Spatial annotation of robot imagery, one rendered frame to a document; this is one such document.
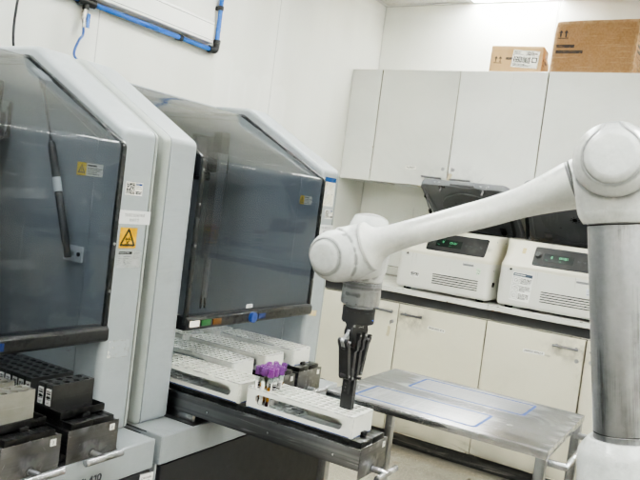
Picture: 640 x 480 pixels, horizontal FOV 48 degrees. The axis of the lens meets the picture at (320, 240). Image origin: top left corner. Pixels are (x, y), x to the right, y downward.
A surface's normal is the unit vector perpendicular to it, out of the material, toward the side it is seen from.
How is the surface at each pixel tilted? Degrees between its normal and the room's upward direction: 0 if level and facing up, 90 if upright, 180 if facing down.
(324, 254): 94
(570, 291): 90
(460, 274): 90
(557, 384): 90
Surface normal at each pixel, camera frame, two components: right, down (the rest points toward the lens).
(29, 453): 0.85, 0.14
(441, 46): -0.51, -0.02
